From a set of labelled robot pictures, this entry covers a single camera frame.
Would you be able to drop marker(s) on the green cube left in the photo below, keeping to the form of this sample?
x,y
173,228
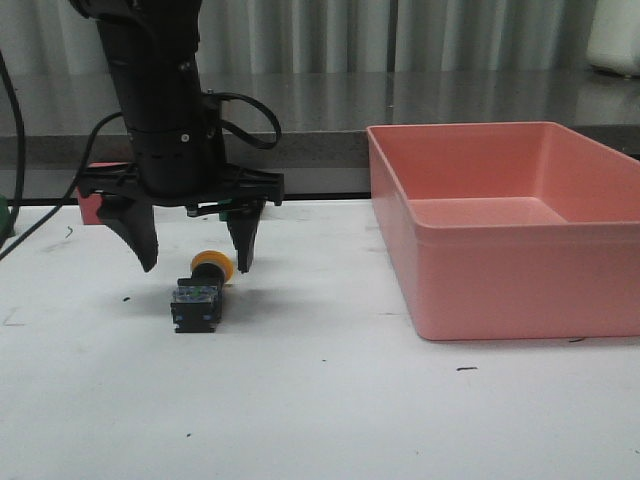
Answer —
x,y
6,221

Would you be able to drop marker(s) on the green cube right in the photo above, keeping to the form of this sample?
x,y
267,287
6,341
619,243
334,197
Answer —
x,y
240,209

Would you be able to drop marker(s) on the green cube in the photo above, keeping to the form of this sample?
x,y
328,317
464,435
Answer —
x,y
240,209
6,221

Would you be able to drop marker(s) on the white object on counter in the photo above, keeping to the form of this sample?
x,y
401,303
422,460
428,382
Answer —
x,y
613,44

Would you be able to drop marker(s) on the grey stone counter ledge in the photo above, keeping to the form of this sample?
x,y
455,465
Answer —
x,y
327,119

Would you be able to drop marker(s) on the yellow push button switch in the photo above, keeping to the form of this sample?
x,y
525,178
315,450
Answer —
x,y
197,300

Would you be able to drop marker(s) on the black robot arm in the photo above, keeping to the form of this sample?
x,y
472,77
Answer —
x,y
175,131

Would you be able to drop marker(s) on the grey pleated curtain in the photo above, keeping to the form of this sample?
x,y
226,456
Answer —
x,y
260,37

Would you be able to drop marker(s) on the pink plastic bin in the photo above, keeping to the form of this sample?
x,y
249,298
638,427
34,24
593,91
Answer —
x,y
535,234

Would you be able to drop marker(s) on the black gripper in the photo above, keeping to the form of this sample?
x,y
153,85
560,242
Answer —
x,y
180,170

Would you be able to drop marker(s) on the pink cube at back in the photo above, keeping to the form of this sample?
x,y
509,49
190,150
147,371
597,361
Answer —
x,y
89,205

